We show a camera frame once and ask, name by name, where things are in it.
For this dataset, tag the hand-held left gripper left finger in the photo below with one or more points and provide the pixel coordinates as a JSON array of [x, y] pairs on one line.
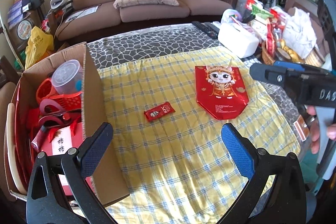
[[94, 153]]

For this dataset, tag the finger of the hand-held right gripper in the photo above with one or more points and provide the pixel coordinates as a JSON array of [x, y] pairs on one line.
[[265, 74], [288, 64]]

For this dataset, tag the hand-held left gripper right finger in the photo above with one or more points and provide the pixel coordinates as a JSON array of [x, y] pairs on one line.
[[236, 153]]

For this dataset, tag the red cat print gift bag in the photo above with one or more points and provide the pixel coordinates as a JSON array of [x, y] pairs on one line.
[[221, 90]]

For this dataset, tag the brown cardboard box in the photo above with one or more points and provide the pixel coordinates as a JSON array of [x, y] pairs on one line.
[[94, 98]]

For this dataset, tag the dark red tube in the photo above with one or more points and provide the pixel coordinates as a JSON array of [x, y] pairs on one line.
[[39, 137]]

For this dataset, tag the red sauce sachet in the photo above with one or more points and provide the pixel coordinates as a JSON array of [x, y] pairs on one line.
[[158, 111]]

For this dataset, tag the person's right hand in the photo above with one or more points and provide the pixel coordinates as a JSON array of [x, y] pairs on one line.
[[313, 129]]

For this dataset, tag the glass jar with lid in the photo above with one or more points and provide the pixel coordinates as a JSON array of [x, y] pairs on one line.
[[283, 54]]

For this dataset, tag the wicker basket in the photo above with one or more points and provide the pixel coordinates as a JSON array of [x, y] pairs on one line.
[[267, 56]]

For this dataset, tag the red gift box white label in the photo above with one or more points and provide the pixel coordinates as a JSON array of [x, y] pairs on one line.
[[65, 150]]

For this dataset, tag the red snack packet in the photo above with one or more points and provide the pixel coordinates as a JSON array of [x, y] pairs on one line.
[[273, 35]]

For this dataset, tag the white plastic bag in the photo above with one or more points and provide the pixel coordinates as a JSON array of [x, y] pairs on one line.
[[300, 29]]

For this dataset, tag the orange printed card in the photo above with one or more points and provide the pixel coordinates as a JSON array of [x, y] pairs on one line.
[[301, 130]]

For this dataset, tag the white tissue box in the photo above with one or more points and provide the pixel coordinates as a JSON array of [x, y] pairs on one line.
[[237, 40]]

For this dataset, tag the red plastic basket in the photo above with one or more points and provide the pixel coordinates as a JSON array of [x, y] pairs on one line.
[[65, 102]]

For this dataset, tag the yellow plaid tablecloth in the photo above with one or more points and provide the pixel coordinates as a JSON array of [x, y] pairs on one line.
[[170, 150]]

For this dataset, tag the purple and white bowl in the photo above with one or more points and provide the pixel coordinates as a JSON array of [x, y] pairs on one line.
[[232, 16]]

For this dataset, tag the black remote control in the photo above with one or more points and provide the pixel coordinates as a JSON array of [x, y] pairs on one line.
[[200, 26], [211, 31]]

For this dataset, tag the red flat folder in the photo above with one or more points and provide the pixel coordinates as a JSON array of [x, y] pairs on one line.
[[23, 134]]

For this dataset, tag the clear plastic lidded container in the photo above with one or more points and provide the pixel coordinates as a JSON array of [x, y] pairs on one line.
[[67, 77]]

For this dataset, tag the yellow plastic bag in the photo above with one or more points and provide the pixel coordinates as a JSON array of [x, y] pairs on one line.
[[39, 45]]

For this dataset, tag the grey stone pattern blanket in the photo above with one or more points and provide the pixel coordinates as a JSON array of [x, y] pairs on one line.
[[147, 40]]

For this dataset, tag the white printed paper sheet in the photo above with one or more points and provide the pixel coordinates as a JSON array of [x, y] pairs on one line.
[[82, 12]]

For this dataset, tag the round printed tin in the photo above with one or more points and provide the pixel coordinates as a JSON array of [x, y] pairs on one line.
[[25, 29]]

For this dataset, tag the white handheld device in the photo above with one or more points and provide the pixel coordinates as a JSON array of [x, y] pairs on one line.
[[59, 2]]

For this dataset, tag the stack of blue boxes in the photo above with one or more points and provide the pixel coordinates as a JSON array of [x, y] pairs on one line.
[[18, 10]]

